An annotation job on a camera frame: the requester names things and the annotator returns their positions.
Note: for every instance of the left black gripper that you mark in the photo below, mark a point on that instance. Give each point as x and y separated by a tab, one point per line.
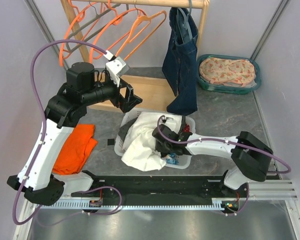
131	100

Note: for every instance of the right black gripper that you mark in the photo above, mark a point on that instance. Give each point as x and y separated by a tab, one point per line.
160	149

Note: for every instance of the blue floral skirt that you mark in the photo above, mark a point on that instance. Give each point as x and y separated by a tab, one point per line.
171	159

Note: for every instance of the white pleated skirt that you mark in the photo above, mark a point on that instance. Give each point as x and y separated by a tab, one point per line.
139	144

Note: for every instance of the red polka dot skirt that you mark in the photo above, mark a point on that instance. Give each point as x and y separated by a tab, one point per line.
186	128

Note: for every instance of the grey dotted skirt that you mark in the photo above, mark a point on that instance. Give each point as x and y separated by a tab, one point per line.
123	131

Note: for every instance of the dark blue denim skirt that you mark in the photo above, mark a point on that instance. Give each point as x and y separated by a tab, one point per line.
180	64

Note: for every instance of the grey hanger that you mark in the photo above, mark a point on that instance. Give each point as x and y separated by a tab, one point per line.
104	9

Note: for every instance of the grey-blue hanger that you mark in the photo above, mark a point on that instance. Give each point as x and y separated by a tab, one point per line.
186	16

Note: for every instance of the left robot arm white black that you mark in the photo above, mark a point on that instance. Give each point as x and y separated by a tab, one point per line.
36	180

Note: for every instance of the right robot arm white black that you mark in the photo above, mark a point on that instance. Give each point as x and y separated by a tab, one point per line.
251	156

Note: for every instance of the white plastic basket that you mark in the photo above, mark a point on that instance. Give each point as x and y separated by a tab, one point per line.
182	161

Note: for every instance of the wooden clothes rack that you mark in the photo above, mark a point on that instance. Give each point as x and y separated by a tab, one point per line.
155	92

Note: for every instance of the small black square marker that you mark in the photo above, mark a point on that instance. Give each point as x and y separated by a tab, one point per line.
111	142

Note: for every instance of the orange cloth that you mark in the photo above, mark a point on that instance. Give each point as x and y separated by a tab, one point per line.
76	150

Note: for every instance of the teal bin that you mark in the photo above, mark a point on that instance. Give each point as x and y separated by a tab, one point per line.
225	89

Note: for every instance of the floral pink cloth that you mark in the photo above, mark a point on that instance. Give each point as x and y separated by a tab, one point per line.
239	73

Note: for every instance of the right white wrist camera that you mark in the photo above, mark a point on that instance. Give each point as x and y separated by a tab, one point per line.
176	123

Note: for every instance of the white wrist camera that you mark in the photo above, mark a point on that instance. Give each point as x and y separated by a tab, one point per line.
116	67
176	123

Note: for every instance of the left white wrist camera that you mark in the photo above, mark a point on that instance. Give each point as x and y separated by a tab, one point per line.
116	67

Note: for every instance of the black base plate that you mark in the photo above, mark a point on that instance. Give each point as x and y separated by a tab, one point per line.
206	187

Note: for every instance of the slotted cable duct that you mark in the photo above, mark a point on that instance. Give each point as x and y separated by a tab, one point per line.
84	203

